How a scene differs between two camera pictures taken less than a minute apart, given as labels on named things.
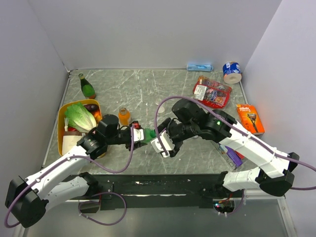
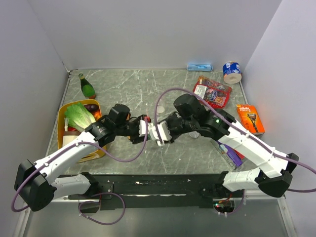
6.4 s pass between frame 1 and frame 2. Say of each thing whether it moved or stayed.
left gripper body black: moved
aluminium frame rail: stayed
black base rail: stayed
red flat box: stayed
